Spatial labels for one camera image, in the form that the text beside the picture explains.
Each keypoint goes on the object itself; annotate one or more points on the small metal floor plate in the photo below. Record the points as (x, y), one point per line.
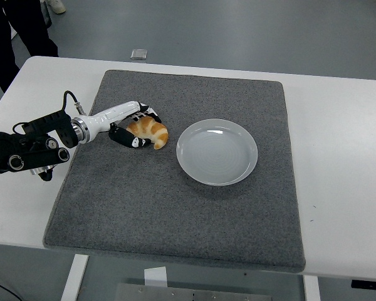
(139, 54)

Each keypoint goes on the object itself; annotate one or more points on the person's white shoe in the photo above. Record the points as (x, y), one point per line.
(57, 5)

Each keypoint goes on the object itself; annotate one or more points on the grey square felt mat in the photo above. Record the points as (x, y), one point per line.
(163, 200)

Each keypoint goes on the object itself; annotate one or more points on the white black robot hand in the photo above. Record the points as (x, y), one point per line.
(112, 114)

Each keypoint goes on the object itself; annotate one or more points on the grey metal plate with screws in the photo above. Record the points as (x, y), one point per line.
(191, 293)

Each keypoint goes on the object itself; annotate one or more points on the black table control panel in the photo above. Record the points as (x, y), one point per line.
(369, 284)

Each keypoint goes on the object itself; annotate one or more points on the grey round plate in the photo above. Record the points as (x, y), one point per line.
(217, 153)

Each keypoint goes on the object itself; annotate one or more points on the white slanted table leg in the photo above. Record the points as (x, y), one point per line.
(75, 276)

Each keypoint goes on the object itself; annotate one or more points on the person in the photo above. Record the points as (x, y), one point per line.
(0, 37)

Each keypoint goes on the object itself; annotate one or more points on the orange croissant bread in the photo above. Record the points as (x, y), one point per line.
(156, 131)

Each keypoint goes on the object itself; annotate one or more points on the white straight table leg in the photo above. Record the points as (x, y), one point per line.
(311, 288)

